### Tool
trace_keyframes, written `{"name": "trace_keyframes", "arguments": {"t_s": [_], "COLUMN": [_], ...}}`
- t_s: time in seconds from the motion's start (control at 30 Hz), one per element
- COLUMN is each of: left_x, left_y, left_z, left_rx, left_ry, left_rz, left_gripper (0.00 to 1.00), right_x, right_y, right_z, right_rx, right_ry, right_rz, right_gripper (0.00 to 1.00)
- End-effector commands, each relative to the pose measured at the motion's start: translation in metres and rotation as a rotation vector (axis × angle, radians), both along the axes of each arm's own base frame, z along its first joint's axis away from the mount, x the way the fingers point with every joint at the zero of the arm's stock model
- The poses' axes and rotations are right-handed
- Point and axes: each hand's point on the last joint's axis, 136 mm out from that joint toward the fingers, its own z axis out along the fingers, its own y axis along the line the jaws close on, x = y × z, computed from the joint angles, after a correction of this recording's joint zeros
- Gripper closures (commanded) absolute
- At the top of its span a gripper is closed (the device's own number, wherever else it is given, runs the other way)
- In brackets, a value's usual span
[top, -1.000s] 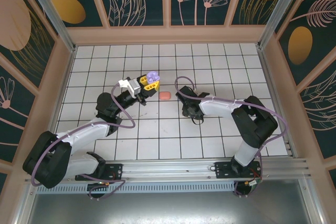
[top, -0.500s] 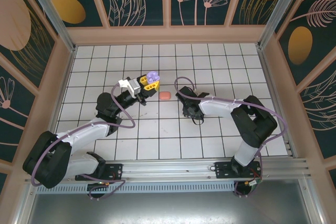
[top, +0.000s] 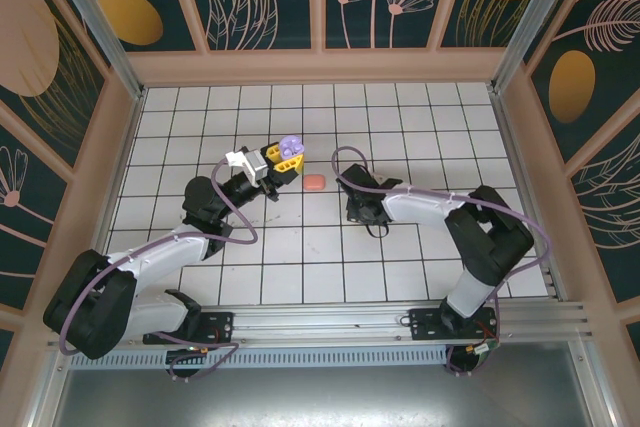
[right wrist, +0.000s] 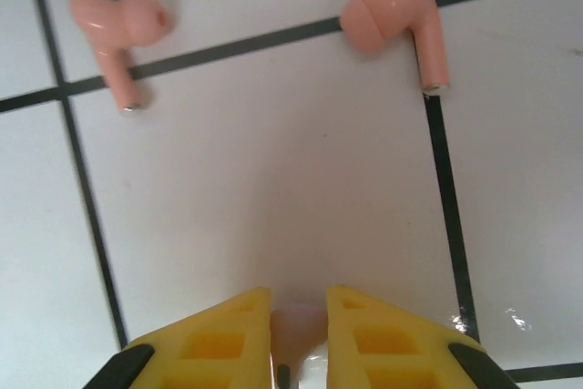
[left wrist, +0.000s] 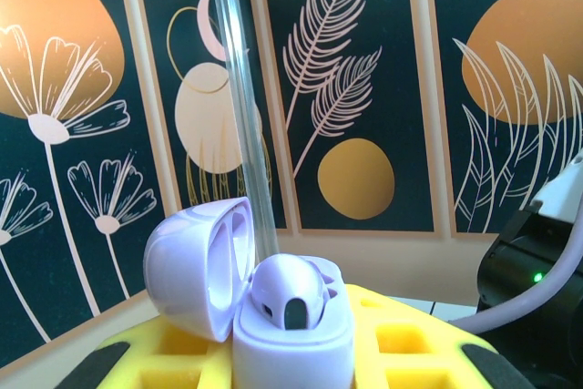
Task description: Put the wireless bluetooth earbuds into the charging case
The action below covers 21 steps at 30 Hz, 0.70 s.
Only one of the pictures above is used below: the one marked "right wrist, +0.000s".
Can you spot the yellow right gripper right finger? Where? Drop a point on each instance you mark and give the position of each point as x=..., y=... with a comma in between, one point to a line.
x=387, y=352

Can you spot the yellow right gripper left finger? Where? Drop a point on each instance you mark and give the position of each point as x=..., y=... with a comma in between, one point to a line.
x=205, y=352

